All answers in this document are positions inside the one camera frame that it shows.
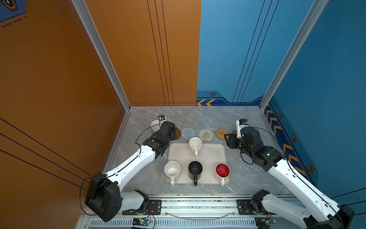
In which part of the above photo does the red inside white mug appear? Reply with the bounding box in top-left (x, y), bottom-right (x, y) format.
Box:
top-left (214, 163), bottom-right (231, 186)

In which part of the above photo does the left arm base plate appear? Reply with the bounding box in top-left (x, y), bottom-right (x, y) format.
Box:
top-left (122, 199), bottom-right (162, 216)

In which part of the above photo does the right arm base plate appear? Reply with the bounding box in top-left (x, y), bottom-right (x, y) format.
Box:
top-left (236, 199), bottom-right (271, 215)

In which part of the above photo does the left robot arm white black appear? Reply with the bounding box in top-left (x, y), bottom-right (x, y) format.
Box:
top-left (85, 121), bottom-right (177, 222)

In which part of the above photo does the black mug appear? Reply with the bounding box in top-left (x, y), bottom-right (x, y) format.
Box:
top-left (188, 161), bottom-right (203, 187)

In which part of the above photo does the left green circuit board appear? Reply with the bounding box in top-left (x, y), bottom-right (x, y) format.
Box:
top-left (132, 218), bottom-right (152, 229)

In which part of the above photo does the blue grey woven coaster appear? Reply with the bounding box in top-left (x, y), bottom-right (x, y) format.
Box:
top-left (181, 127), bottom-right (195, 140)

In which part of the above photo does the tan rattan woven coaster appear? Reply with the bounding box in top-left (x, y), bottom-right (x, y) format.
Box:
top-left (215, 128), bottom-right (230, 141)

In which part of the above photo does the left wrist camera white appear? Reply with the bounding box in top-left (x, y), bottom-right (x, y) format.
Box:
top-left (158, 114), bottom-right (166, 123)

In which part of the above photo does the right green circuit board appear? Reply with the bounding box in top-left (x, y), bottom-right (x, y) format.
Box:
top-left (255, 218), bottom-right (277, 229)

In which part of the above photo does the white woven rope coaster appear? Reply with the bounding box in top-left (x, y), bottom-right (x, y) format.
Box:
top-left (199, 129), bottom-right (214, 142)

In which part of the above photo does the aluminium front rail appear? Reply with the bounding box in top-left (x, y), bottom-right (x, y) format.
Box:
top-left (79, 194), bottom-right (321, 219)

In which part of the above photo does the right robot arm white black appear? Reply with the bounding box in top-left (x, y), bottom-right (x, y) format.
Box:
top-left (224, 126), bottom-right (355, 229)

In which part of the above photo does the light blue mug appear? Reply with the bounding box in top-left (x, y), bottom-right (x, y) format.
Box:
top-left (151, 120), bottom-right (163, 133)

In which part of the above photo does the cream serving tray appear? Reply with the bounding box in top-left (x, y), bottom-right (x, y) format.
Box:
top-left (165, 143), bottom-right (230, 186)

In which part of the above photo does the glossy brown round coaster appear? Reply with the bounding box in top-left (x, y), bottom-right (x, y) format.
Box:
top-left (172, 128), bottom-right (181, 140)

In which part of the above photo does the green circuit board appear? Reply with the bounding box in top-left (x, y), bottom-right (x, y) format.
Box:
top-left (255, 218), bottom-right (277, 229)
top-left (132, 218), bottom-right (152, 229)

